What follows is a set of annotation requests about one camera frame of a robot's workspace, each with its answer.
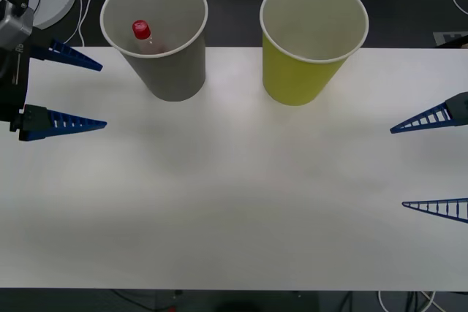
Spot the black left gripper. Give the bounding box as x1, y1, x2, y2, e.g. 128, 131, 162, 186
0, 35, 108, 142

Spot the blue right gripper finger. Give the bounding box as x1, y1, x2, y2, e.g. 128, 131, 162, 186
401, 197, 468, 224
389, 91, 468, 135

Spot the clear bottle with red cap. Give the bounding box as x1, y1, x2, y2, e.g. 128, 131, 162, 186
132, 19, 167, 55

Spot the grey floor plate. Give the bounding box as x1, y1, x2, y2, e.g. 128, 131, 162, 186
432, 31, 468, 49

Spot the grey waste bin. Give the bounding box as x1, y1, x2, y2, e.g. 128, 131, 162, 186
99, 0, 209, 102

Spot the yellow-green waste bin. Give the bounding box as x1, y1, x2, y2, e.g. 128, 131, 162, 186
259, 0, 369, 107

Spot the white power strip cable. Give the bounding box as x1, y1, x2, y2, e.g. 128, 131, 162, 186
61, 0, 93, 48

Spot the white cable under table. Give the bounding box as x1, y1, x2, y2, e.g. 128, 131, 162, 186
377, 289, 445, 312

